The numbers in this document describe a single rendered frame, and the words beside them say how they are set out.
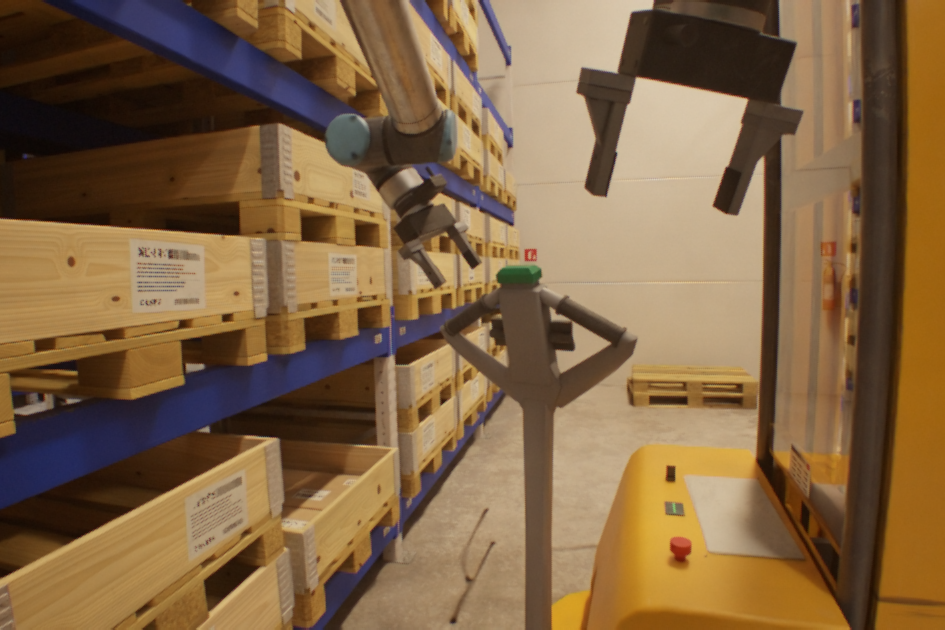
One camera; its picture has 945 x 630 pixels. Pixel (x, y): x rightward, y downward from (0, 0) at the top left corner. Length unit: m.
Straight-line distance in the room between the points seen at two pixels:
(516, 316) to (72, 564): 0.91
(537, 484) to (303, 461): 1.71
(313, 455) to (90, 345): 1.65
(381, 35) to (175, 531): 1.06
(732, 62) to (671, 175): 6.01
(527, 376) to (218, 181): 1.13
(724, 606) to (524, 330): 0.57
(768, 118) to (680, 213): 5.93
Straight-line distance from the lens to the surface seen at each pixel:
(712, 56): 0.48
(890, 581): 1.04
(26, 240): 1.07
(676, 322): 6.45
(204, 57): 1.55
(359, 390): 2.68
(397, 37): 0.80
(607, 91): 0.46
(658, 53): 0.46
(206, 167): 1.79
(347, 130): 0.98
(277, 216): 1.62
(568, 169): 6.46
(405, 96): 0.86
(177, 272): 1.28
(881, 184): 0.91
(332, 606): 2.22
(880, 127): 0.93
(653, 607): 0.96
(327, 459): 2.60
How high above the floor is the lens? 1.42
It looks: 5 degrees down
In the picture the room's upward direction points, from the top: 1 degrees counter-clockwise
